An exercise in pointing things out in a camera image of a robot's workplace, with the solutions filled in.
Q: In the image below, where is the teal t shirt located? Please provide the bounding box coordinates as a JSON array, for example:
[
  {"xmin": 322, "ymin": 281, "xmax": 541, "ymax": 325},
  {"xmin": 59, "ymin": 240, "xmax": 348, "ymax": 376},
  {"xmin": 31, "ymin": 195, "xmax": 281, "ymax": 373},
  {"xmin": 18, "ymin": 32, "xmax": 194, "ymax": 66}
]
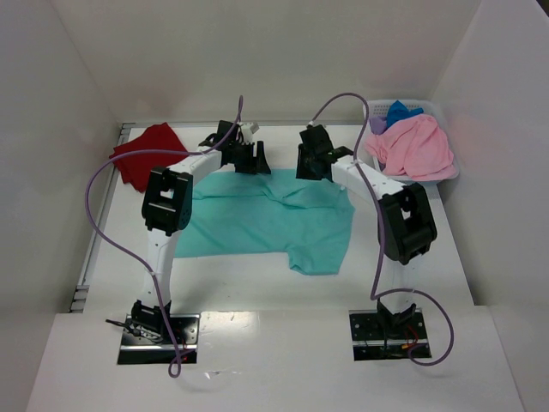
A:
[{"xmin": 175, "ymin": 169, "xmax": 354, "ymax": 276}]

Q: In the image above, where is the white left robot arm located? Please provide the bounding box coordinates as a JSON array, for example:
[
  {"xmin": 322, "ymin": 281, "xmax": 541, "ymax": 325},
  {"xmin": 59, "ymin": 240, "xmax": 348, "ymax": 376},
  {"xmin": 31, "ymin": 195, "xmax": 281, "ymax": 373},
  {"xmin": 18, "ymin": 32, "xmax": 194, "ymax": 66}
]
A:
[{"xmin": 130, "ymin": 121, "xmax": 271, "ymax": 341}]

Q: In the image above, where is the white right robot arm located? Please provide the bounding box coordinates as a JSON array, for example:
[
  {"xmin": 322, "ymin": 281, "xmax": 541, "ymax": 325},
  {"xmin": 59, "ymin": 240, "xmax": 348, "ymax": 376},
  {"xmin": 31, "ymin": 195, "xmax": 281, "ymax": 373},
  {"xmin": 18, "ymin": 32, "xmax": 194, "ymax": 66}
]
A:
[{"xmin": 297, "ymin": 124, "xmax": 437, "ymax": 334}]

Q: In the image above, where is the purple t shirt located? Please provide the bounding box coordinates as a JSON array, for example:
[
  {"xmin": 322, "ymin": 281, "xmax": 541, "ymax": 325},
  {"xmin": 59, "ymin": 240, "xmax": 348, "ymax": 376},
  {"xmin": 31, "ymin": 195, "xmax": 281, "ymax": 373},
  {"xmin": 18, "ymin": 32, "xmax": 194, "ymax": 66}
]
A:
[{"xmin": 369, "ymin": 116, "xmax": 388, "ymax": 135}]

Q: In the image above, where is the white plastic laundry basket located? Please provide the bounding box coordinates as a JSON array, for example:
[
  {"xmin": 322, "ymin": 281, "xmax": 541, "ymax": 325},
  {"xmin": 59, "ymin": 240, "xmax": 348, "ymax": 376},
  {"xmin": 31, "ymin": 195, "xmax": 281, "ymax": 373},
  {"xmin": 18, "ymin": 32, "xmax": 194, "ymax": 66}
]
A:
[{"xmin": 364, "ymin": 100, "xmax": 459, "ymax": 185}]

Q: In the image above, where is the blue t shirt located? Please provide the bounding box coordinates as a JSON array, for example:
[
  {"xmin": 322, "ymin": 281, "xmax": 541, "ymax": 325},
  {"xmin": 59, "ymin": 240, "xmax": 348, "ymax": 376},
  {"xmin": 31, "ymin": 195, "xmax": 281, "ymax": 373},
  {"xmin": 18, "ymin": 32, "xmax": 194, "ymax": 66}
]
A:
[{"xmin": 386, "ymin": 100, "xmax": 424, "ymax": 128}]

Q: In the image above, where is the pink t shirt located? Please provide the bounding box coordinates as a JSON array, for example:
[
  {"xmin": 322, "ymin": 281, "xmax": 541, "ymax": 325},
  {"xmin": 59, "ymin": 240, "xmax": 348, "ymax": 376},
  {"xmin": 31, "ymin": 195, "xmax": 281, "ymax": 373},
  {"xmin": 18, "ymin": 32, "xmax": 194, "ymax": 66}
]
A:
[{"xmin": 365, "ymin": 114, "xmax": 457, "ymax": 181}]

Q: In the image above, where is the red folded t shirt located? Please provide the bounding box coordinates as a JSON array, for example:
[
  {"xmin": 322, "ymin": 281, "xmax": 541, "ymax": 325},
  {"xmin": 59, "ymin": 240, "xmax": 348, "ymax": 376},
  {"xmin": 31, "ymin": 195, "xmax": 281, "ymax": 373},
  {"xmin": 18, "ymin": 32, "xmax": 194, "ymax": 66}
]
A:
[{"xmin": 110, "ymin": 123, "xmax": 187, "ymax": 193}]

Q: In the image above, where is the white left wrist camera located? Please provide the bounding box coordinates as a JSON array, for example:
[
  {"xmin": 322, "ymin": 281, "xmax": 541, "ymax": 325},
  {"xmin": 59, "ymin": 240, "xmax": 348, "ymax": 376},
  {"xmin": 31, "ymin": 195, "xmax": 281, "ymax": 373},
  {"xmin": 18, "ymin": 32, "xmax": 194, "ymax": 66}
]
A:
[{"xmin": 238, "ymin": 122, "xmax": 260, "ymax": 144}]

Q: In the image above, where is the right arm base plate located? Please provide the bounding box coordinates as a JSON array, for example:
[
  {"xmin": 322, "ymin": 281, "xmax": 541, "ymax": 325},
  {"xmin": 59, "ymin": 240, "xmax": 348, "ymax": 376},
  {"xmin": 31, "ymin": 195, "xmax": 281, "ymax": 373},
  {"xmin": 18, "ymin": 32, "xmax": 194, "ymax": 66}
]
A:
[{"xmin": 349, "ymin": 310, "xmax": 431, "ymax": 361}]

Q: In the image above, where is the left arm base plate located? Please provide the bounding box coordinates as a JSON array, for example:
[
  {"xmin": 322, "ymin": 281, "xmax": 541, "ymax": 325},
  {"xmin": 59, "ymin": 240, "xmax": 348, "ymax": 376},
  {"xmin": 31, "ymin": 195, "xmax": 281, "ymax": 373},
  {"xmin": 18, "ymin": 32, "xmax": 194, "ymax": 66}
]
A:
[{"xmin": 118, "ymin": 312, "xmax": 202, "ymax": 366}]

